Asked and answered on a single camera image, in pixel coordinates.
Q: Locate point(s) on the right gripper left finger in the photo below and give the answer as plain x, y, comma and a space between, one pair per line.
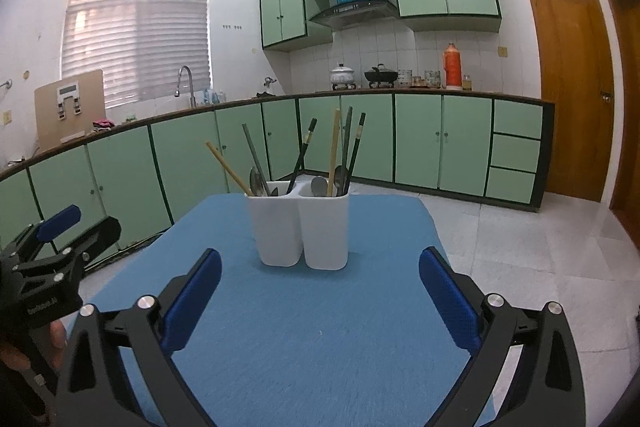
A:
94, 388

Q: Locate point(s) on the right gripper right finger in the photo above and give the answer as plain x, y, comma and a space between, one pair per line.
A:
547, 387

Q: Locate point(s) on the light wooden chopstick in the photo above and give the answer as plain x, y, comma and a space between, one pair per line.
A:
227, 168
333, 151

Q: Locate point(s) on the grey chopstick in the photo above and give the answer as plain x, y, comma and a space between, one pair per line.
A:
346, 136
258, 167

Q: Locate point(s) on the black plastic spoon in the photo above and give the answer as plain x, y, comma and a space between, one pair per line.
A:
340, 175

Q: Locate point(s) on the black chopstick silver band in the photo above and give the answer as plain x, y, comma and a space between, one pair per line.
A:
355, 151

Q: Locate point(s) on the left hand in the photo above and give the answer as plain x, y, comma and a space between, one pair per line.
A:
41, 350

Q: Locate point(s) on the cardboard box with scale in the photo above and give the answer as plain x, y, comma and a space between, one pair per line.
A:
66, 109

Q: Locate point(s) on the blue table mat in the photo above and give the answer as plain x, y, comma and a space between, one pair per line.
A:
361, 346

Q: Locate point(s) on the lower green cabinets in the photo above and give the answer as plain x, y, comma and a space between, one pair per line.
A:
148, 174

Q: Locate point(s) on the metal spoon in holder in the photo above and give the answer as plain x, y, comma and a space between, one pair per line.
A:
256, 185

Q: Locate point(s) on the white double utensil holder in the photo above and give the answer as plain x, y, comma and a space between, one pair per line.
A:
296, 225

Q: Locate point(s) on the window blinds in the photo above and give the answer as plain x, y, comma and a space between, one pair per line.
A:
146, 49

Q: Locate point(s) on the wooden door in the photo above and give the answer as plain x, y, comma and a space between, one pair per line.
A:
625, 198
576, 72

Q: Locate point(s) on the orange thermos bottle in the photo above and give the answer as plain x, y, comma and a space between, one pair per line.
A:
451, 63

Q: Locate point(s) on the black wok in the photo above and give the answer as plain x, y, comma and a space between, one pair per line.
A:
380, 76

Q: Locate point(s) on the white cooking pot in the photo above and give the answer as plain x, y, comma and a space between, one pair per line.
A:
342, 77

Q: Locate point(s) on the black range hood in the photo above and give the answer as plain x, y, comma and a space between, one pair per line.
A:
355, 13

